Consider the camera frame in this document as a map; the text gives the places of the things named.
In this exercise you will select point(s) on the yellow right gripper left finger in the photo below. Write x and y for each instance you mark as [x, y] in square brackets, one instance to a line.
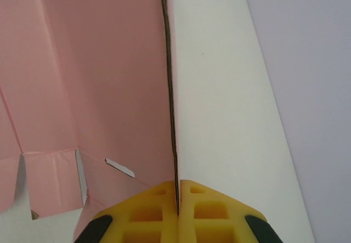
[153, 221]

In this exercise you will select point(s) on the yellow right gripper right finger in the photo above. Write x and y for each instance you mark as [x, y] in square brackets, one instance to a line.
[208, 221]

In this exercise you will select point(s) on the pink paper box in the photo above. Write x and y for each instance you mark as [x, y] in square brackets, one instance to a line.
[109, 62]

